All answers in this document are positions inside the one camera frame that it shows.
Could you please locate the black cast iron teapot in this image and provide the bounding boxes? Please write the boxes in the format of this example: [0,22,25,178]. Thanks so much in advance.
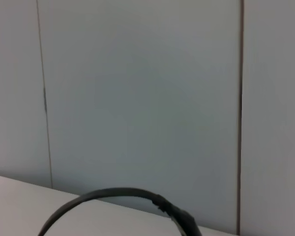
[36,187,202,236]

